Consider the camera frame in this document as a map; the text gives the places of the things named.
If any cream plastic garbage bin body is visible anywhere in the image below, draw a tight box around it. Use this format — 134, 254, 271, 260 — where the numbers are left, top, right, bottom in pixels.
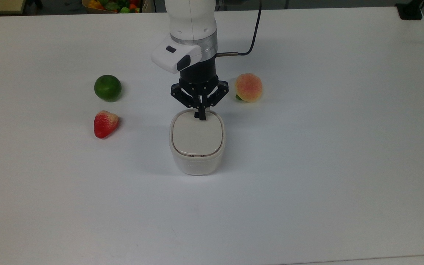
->
169, 109, 226, 176

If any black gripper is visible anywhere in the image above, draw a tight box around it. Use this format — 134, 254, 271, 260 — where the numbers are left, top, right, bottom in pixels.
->
170, 60, 229, 121

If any box of toy fruits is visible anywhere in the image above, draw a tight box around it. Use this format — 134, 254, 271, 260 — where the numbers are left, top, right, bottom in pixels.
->
82, 0, 144, 14

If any red toy strawberry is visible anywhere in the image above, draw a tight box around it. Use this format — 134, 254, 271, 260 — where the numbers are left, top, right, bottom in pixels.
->
94, 110, 120, 139

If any cream garbage bin lid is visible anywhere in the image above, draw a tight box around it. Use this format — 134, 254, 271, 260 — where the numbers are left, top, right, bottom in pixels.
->
172, 110, 223, 156

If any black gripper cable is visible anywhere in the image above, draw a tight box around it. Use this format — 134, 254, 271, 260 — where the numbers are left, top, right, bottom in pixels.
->
216, 0, 262, 58

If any black stand base clamp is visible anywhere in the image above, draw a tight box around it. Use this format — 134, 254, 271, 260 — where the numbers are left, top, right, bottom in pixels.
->
396, 3, 423, 21

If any orange yellow toy peach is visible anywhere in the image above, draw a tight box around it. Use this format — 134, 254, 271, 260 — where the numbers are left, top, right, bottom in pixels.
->
234, 73, 263, 103

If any green toy lime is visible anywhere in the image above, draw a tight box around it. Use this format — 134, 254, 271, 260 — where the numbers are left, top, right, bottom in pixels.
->
94, 75, 122, 102

